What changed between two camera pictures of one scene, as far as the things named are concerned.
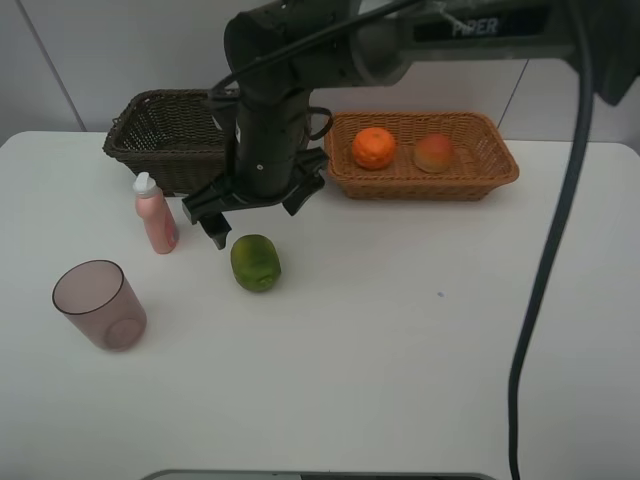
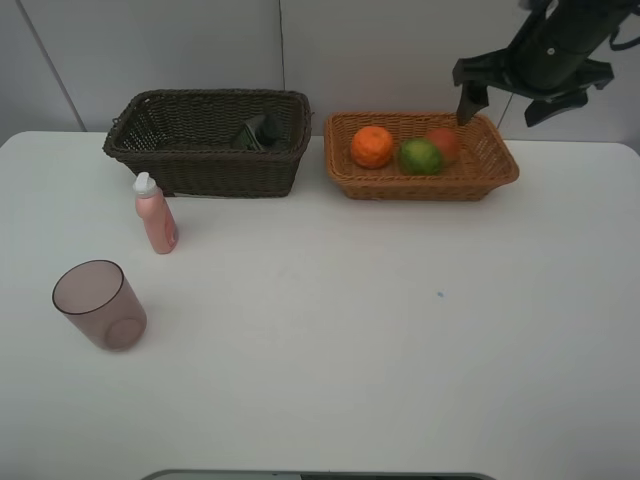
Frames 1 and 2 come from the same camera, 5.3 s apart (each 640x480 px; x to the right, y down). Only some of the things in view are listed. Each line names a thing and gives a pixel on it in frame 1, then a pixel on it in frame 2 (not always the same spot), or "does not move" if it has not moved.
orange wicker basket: (482, 162) does not move
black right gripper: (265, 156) to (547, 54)
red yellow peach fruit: (433, 153) to (446, 140)
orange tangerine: (373, 148) does not move
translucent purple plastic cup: (97, 297) does not move
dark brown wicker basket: (177, 137) does not move
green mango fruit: (255, 262) to (419, 157)
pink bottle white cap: (151, 206) does not move
